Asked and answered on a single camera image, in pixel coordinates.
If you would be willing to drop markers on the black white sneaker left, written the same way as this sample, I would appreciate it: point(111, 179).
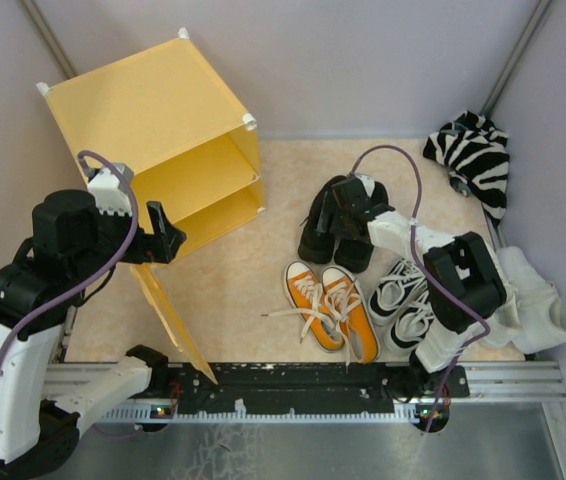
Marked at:
point(402, 290)

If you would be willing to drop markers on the black white sneaker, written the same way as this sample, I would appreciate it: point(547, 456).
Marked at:
point(410, 328)
point(402, 290)

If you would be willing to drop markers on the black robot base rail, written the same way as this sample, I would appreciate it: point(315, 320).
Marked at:
point(295, 393)

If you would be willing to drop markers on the zebra striped cloth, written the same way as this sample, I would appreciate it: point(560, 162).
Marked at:
point(473, 150)

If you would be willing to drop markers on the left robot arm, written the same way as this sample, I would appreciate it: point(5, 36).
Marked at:
point(70, 256)

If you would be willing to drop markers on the yellow shoe cabinet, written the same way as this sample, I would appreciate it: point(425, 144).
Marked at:
point(168, 115)

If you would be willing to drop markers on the orange sneaker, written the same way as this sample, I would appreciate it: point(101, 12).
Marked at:
point(347, 306)
point(306, 297)

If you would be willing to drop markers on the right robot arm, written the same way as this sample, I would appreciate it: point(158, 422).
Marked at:
point(464, 279)

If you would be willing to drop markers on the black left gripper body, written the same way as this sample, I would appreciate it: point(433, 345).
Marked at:
point(151, 246)

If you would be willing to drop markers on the orange sneaker right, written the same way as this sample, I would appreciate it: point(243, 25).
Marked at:
point(347, 306)

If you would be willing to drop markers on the black white sneaker right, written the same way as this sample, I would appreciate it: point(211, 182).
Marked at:
point(410, 328)

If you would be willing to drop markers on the yellow cabinet door panel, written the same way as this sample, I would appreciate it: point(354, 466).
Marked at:
point(173, 324)

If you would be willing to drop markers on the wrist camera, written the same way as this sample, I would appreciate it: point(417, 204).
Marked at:
point(367, 182)
point(110, 195)

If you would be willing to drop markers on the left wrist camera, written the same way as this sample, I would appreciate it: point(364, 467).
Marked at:
point(110, 195)

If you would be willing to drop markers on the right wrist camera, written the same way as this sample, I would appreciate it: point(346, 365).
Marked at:
point(367, 182)

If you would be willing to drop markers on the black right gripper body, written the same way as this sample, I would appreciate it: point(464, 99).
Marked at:
point(340, 219)

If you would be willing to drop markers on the orange sneaker left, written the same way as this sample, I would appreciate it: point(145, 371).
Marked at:
point(306, 297)

